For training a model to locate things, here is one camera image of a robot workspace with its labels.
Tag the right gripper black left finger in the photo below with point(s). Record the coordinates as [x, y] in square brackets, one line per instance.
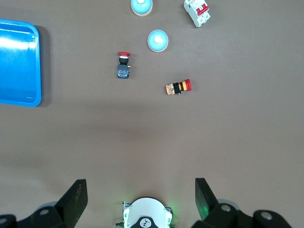
[71, 204]

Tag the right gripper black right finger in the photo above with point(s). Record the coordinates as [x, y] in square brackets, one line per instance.
[206, 202]

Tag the blue call bell black scratches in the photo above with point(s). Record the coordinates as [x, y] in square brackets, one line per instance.
[141, 7]

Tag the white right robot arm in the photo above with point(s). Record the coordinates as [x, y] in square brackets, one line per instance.
[147, 209]

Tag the blue plastic tray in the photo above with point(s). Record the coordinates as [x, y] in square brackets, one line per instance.
[19, 66]

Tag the red emergency button orange body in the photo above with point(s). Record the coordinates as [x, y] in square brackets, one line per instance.
[178, 87]

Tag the red mushroom button blue body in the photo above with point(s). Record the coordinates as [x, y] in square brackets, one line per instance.
[123, 69]

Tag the white red circuit breaker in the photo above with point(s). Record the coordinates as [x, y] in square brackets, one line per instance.
[197, 13]

